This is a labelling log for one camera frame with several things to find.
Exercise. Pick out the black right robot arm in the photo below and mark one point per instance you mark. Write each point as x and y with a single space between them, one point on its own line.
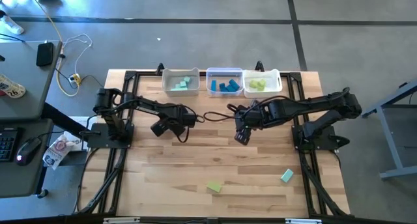
309 105

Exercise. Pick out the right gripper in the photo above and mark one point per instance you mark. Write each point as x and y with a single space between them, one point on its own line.
251 116

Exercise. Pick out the silver aluminium bracket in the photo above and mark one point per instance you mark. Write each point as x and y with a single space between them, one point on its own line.
121 220
303 221

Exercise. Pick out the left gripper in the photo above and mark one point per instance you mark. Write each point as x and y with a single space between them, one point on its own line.
182 121

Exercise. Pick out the yellow white power adapter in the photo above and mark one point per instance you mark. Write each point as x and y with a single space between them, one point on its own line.
75 78

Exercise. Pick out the white plastic bin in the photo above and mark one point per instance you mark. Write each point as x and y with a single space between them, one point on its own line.
169 79
272 84

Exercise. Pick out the green rectangular block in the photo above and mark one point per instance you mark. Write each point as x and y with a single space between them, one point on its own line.
253 84
214 186

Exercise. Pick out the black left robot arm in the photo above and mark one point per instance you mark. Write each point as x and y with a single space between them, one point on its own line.
146 107

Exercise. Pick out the dark blue arch block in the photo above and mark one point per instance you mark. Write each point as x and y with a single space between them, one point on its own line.
222 87

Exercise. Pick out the person's white shoe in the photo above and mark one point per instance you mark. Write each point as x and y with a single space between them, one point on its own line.
12 24

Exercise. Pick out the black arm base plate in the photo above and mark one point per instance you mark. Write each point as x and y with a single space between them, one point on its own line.
94 137
298 142

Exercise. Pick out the grey metal table frame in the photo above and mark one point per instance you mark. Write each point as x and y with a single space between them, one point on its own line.
400 170

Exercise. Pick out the black power adapter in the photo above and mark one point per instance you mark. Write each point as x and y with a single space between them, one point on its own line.
44 54

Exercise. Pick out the white red snack bag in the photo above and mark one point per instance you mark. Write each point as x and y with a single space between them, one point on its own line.
58 150

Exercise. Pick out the black caster wheel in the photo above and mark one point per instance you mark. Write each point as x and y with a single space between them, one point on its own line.
42 193

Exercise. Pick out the white printed box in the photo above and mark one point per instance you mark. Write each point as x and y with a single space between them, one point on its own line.
77 142

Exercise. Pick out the clear plastic bin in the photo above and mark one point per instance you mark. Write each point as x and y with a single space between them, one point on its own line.
224 75

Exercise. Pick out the black keyboard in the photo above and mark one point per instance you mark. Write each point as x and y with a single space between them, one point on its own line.
6 144

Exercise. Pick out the black computer mouse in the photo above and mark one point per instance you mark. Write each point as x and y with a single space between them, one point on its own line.
27 151

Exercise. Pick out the black aluminium table frame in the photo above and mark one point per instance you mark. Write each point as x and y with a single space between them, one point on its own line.
129 75

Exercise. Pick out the grey office desk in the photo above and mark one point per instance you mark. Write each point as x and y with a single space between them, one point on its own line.
23 71
19 178

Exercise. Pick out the black desk leg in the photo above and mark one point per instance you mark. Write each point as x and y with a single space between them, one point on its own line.
62 118

